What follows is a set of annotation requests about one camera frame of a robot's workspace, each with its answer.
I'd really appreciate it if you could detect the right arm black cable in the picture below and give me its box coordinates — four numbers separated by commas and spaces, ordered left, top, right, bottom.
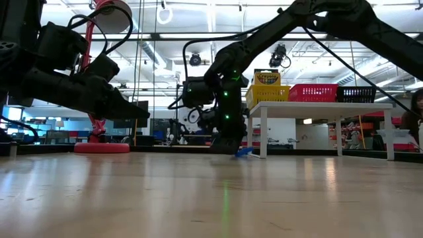
302, 26, 414, 116

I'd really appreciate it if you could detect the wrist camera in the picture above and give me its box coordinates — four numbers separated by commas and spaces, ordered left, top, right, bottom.
181, 76, 215, 108
36, 21, 89, 72

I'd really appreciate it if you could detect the black metal gantry frame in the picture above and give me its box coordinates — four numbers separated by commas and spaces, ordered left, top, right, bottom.
174, 83, 186, 146

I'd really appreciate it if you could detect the red desk lamp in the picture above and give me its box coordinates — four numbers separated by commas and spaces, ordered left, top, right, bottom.
73, 0, 133, 154

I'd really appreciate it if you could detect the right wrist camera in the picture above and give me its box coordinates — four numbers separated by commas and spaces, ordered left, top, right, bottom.
181, 76, 215, 108

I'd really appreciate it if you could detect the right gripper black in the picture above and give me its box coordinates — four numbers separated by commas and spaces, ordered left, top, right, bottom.
198, 108, 249, 155

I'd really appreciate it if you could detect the red bin shelf rack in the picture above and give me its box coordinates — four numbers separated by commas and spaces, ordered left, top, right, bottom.
363, 110, 414, 151

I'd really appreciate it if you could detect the white hanging ring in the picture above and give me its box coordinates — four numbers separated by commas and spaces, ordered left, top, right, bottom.
157, 6, 173, 25

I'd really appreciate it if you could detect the white perforated metal shelf riser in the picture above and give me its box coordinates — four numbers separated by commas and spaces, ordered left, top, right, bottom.
247, 101, 395, 161

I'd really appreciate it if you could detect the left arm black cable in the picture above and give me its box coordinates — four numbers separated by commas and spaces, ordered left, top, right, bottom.
0, 115, 40, 145

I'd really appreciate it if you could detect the black plastic mesh basket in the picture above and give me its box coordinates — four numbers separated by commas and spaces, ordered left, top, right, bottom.
335, 86, 378, 104

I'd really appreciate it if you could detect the blue spiral wrist coil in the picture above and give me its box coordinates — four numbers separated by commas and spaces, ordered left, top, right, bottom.
235, 147, 254, 159

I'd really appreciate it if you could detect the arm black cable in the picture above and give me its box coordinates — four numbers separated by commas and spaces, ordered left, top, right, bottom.
302, 26, 414, 116
0, 115, 40, 145

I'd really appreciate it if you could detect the red plastic mesh basket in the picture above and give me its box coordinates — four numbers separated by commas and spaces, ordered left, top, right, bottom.
288, 83, 338, 102

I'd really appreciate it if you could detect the Crayola crayon box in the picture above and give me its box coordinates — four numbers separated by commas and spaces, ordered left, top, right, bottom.
253, 68, 282, 86

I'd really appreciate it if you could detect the black ceiling camera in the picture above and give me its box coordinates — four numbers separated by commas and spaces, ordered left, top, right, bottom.
268, 44, 292, 69
188, 52, 203, 67

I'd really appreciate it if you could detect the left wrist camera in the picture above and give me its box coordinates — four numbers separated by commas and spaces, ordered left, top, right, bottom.
36, 21, 89, 72

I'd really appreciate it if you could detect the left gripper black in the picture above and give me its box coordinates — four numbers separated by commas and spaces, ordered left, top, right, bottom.
22, 54, 151, 120

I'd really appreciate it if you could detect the yellow plastic mesh basket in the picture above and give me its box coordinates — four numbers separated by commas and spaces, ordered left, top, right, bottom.
245, 85, 291, 112

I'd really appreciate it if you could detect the black aluminium table frame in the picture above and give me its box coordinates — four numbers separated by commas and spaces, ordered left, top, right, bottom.
0, 142, 423, 157

